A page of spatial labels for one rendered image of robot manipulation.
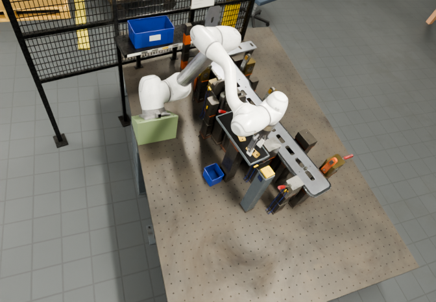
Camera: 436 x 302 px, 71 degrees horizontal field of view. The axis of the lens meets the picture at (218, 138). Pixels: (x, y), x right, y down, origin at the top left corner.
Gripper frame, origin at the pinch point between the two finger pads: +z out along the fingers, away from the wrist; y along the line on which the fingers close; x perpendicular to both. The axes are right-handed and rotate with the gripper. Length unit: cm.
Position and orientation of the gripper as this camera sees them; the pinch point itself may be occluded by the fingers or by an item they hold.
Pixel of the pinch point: (254, 147)
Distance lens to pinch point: 171.5
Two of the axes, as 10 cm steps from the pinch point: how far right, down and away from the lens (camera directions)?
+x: -7.0, -6.5, 3.1
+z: -1.8, 5.8, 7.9
